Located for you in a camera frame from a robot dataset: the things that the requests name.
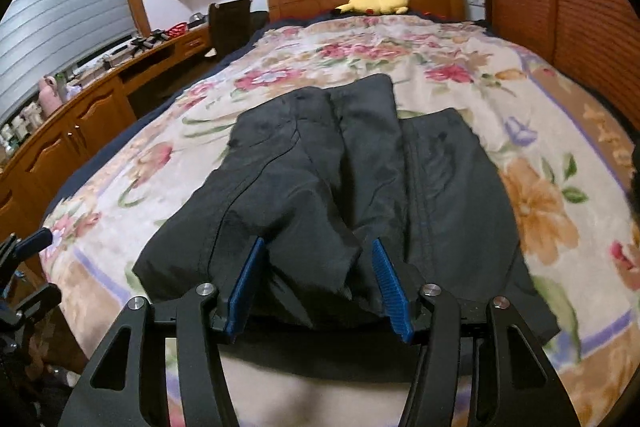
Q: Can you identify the wooden desk with cabinets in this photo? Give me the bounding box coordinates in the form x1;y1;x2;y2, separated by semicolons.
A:
0;25;210;239

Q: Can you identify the pink thermos jug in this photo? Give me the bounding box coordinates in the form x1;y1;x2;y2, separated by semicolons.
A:
38;76;64;118

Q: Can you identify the floral bed blanket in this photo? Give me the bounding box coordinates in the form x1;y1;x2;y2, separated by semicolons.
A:
41;29;639;426

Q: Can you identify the grey window blind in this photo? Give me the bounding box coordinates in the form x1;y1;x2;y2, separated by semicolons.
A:
1;0;136;119

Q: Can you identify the red basket on desk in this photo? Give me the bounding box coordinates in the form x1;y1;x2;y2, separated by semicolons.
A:
166;22;189;39

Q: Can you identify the dark wooden chair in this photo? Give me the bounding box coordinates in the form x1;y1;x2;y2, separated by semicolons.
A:
205;0;269;60

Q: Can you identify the yellow Pikachu plush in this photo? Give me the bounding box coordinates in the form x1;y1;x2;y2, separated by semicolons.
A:
331;0;409;15

